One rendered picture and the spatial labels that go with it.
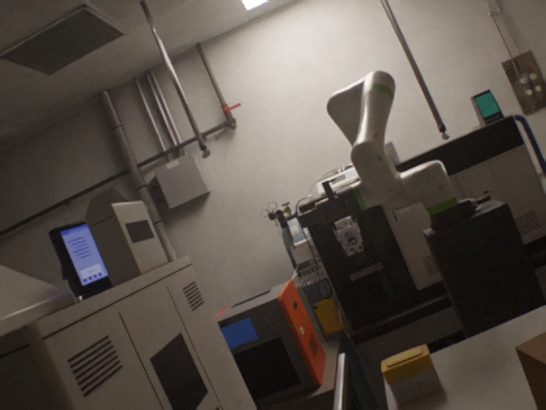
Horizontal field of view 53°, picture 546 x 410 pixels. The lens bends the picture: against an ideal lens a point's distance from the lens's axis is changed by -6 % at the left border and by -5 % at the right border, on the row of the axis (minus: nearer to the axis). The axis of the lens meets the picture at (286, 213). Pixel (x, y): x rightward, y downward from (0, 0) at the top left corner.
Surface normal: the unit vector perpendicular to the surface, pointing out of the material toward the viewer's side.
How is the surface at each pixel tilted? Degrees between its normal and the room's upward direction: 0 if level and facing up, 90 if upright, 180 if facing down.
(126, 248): 90
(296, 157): 90
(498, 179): 90
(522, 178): 90
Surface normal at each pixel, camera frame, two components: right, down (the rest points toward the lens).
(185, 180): -0.11, 0.05
